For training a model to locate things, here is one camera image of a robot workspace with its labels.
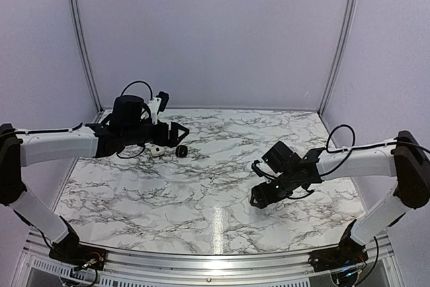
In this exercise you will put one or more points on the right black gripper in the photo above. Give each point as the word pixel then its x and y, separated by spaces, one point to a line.
pixel 262 195

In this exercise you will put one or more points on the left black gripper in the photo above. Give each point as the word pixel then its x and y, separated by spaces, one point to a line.
pixel 162 140

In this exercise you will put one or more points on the black earbud charging case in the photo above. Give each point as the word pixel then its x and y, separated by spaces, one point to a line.
pixel 181 151

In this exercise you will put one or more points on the white earbud charging case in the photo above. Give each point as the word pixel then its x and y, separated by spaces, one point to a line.
pixel 157 151

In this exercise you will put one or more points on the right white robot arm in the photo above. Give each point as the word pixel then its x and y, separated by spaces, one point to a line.
pixel 400 157

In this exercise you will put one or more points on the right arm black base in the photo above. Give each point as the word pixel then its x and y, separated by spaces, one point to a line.
pixel 346 253

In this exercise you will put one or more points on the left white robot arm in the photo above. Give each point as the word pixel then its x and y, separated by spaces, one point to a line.
pixel 24 148

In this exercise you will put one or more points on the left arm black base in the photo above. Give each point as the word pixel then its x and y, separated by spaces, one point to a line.
pixel 77 253

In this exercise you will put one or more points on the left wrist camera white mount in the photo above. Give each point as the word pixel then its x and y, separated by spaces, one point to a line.
pixel 157 105

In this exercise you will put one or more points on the aluminium front rail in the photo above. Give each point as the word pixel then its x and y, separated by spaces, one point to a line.
pixel 139 268

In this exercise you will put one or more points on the left aluminium corner post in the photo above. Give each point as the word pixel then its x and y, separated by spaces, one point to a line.
pixel 84 55

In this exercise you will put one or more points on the aluminium corner post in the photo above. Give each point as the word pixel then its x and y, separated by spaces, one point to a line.
pixel 84 55
pixel 344 33

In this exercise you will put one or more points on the right aluminium corner post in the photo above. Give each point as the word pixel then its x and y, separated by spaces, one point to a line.
pixel 344 33

